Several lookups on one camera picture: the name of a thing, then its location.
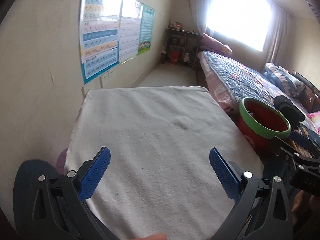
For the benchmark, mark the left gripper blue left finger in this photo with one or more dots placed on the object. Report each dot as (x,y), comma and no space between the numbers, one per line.
(91,172)

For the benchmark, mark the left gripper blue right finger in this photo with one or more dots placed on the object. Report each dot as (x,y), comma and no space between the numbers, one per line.
(227,175)

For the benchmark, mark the person's right hand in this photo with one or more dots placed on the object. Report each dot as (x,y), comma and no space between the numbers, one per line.
(305,210)

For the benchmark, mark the person's left hand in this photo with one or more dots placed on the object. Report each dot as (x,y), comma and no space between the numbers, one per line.
(157,236)

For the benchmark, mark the purple round stool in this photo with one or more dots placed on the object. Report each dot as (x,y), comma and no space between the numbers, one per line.
(60,163)

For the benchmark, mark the black clothing on bed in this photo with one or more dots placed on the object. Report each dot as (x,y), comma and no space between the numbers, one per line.
(289,110)

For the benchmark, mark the red bin with green rim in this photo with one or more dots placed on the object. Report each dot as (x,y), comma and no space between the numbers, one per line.
(260,123)

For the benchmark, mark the dark wooden headboard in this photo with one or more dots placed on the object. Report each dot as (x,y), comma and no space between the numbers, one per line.
(309,97)

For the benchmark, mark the blue white folded duvet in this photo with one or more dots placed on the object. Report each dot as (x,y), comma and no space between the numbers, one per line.
(282,79)

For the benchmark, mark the blue plaid bed quilt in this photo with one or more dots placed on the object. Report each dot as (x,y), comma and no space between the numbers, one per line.
(229,81)

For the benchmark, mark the red item on shelf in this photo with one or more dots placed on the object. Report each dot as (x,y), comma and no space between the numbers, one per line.
(174,56)

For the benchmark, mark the dark corner shelf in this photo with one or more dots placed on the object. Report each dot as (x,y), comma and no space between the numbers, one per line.
(187,42)

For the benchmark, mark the bright window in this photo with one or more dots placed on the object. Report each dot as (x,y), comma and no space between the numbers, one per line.
(246,21)

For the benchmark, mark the white wall socket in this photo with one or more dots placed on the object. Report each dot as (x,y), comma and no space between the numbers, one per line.
(106,78)

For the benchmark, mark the green chart wall poster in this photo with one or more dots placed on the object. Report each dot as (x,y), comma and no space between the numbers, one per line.
(146,27)

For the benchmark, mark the pinyin wall poster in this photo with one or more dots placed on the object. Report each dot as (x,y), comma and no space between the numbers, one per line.
(99,36)

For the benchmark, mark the white chart wall poster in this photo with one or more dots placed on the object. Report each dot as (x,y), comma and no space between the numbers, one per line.
(130,22)

